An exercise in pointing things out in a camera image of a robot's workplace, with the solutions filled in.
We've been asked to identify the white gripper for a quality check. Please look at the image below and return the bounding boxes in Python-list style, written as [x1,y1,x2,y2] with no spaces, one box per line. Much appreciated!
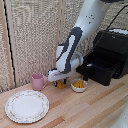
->
[47,65,77,87]

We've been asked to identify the yellow rectangular block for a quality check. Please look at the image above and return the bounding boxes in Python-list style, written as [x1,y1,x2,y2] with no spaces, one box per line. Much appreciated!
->
[54,79,67,90]

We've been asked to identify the pink mug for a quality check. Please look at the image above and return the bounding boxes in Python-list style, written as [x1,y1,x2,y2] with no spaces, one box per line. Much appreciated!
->
[31,73,49,92]

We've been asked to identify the black air fryer drawer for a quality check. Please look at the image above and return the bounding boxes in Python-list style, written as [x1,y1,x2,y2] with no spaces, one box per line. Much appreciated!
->
[75,54,123,87]

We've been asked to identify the black air fryer body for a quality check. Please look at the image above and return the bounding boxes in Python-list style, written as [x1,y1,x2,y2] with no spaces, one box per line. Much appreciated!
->
[92,28,128,80]

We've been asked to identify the yellow fries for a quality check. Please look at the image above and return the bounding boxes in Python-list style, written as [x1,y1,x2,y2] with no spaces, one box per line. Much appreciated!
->
[73,79,86,89]

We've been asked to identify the small white bowl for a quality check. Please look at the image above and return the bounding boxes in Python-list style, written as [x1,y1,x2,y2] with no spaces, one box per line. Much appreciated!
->
[70,78,88,93]

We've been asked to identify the white plate patterned rim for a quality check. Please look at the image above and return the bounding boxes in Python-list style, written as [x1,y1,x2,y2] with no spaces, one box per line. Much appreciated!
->
[4,89,51,125]

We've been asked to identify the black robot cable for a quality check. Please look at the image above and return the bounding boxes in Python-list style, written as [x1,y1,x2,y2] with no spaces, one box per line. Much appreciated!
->
[105,2,128,33]

